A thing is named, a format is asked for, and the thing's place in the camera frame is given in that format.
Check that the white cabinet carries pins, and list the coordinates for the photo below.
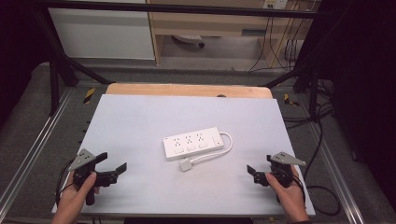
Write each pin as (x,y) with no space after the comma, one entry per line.
(102,34)

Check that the light wooden desk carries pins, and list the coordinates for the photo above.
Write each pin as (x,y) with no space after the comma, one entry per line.
(211,23)

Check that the black curtain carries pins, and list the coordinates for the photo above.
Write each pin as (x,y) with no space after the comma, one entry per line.
(364,77)
(18,46)

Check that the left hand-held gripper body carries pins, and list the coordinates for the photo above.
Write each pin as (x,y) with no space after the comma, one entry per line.
(81,160)

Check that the white table cover board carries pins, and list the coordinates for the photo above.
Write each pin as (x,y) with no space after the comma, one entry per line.
(140,124)

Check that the white power strip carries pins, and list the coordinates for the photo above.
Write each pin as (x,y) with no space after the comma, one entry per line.
(193,143)

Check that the person's left hand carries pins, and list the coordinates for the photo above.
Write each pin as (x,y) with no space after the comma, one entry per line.
(70,202)

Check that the black metal frame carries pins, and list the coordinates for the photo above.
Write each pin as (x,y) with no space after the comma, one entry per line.
(186,8)

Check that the person's right hand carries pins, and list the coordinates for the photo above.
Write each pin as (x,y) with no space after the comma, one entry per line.
(291,199)

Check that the yellow black tape marker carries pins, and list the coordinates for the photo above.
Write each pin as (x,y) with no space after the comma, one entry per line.
(89,95)
(289,100)

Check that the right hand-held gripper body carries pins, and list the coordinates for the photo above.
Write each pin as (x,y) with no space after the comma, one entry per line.
(281,171)

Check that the aluminium rail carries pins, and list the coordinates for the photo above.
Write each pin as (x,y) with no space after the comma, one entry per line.
(34,146)
(337,177)

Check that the wooden table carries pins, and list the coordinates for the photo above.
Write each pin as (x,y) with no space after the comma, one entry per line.
(174,90)

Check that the white plug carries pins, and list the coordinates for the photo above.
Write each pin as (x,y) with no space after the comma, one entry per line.
(185,165)

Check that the white chair base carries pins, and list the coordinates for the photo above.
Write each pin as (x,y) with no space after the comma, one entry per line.
(188,39)

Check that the white wall socket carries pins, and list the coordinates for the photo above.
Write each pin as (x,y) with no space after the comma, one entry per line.
(275,3)

